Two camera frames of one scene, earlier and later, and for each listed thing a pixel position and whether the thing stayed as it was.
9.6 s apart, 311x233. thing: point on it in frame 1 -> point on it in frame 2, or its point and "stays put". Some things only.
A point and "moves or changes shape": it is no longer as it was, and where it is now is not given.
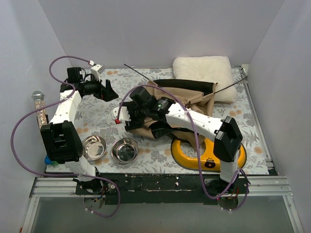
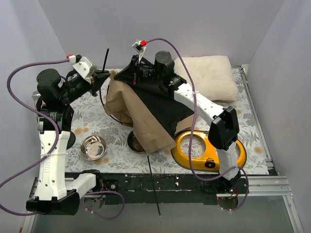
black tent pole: [230, 84] -> [153, 186]
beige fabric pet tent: [198, 95] moves or changes shape
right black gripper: [132, 116] -> [132, 70]
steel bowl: [94, 147] stays put
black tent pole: [128, 66] moves or changes shape
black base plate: [191, 189] stays put
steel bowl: [125, 150] -> [134, 143]
